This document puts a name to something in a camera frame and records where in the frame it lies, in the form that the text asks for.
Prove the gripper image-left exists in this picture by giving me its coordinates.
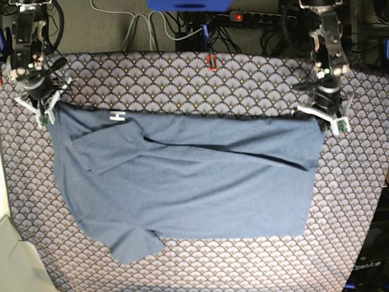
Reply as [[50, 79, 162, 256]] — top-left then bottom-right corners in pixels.
[[5, 62, 66, 105]]

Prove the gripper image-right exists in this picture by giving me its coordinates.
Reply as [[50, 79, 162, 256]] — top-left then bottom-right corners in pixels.
[[304, 75, 342, 132]]

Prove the blue grey T-shirt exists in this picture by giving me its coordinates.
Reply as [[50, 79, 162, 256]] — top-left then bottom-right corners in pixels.
[[48, 102, 325, 263]]

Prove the fan patterned table cloth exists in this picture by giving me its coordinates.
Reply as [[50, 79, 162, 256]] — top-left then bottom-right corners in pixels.
[[1, 52, 388, 291]]

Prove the red black clamp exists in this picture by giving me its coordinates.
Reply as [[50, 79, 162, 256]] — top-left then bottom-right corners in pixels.
[[207, 54, 218, 71]]

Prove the black power strip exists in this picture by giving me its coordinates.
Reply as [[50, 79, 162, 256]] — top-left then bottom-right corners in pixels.
[[229, 11, 282, 25]]

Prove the blue box overhead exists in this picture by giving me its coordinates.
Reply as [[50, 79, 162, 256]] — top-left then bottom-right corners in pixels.
[[147, 0, 232, 12]]

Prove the black OpenArm base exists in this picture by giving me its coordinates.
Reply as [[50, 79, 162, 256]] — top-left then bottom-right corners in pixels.
[[343, 186, 388, 291]]

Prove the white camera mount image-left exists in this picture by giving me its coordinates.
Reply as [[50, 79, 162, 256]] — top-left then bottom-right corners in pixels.
[[14, 77, 74, 128]]

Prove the white cable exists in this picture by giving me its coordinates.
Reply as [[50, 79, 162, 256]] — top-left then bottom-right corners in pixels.
[[90, 0, 204, 51]]

